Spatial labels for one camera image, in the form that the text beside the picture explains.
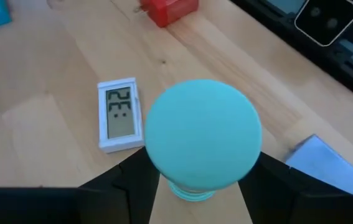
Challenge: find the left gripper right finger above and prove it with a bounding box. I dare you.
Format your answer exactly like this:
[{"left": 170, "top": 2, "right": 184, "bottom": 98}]
[{"left": 238, "top": 151, "right": 353, "bottom": 224}]

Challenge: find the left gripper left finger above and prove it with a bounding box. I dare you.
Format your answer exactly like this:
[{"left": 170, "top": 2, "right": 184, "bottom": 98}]
[{"left": 0, "top": 146, "right": 161, "bottom": 224}]

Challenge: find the blue wall charger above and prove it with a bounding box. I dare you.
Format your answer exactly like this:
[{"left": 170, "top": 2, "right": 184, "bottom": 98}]
[{"left": 285, "top": 134, "right": 353, "bottom": 195}]

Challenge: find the white digital thermometer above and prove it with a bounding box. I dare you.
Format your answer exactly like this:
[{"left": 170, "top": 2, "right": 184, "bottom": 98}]
[{"left": 97, "top": 77, "right": 146, "bottom": 154}]

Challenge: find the teal-capped glass jar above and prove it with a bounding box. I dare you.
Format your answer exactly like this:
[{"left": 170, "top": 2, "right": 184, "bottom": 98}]
[{"left": 144, "top": 79, "right": 263, "bottom": 202}]

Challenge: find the red wall charger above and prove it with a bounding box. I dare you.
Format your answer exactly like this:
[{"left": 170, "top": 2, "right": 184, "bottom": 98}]
[{"left": 134, "top": 0, "right": 199, "bottom": 28}]

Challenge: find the black square device white rim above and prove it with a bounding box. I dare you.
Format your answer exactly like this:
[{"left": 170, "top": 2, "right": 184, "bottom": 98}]
[{"left": 294, "top": 0, "right": 353, "bottom": 47}]

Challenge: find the black aluminium table frame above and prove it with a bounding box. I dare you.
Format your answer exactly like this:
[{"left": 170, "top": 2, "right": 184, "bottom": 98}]
[{"left": 228, "top": 0, "right": 353, "bottom": 108}]

